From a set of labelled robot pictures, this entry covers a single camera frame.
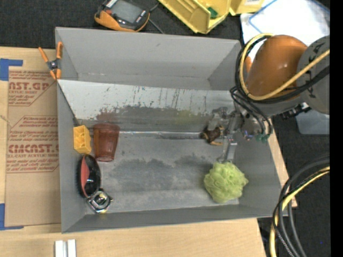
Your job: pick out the brown translucent plastic cup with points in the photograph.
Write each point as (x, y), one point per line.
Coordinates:
(105, 142)

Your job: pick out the brown toy animal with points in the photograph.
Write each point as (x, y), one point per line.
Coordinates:
(213, 135)

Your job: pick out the silver and yellow tape measure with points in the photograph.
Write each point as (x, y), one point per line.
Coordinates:
(99, 202)

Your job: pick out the brown cardboard board, red print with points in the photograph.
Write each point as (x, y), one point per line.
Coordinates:
(32, 132)

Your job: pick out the green mesh bath sponge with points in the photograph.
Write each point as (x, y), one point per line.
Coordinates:
(225, 182)

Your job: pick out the grey metal bin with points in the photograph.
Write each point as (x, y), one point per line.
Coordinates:
(160, 170)

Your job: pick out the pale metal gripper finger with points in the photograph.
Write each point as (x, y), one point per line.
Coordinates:
(229, 150)
(217, 118)

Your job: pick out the yellow plastic block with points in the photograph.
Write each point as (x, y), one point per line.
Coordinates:
(81, 139)

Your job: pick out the black cylinder on white bracket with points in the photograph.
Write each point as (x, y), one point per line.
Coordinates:
(294, 110)

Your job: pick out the black and red brush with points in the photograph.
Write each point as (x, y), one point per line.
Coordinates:
(89, 175)

